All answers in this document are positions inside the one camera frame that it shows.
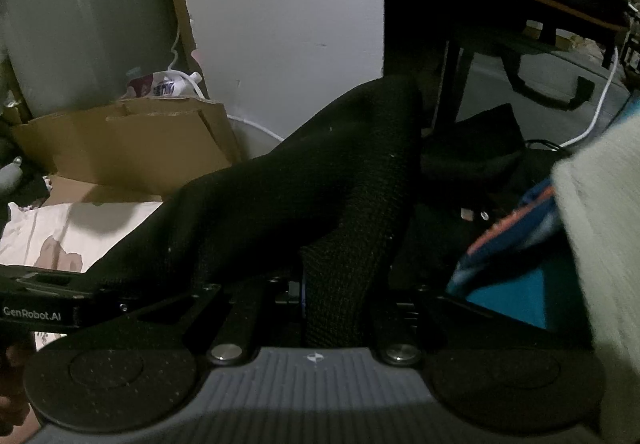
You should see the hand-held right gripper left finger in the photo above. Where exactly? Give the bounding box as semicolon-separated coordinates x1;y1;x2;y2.
117;277;305;367

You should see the brown cardboard sheet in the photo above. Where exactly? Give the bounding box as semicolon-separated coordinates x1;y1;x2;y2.
9;96;243;205

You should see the white cartoon print bedsheet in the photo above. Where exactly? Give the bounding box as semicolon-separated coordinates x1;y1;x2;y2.
0;199;168;340

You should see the large grey panel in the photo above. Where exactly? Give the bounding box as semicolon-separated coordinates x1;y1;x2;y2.
0;0;183;122

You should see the person's left hand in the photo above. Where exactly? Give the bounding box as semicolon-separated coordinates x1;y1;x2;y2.
0;339;38;430

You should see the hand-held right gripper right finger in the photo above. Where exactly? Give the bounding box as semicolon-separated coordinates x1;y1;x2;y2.
367;291;496;367

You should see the teal patterned cloth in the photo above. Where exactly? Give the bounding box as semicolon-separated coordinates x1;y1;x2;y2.
444;177;598;332

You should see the black knit garment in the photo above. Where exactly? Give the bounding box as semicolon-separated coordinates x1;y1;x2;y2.
82;73;427;351

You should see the printed plastic packet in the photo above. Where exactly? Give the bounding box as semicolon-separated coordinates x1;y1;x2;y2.
125;69;207;100

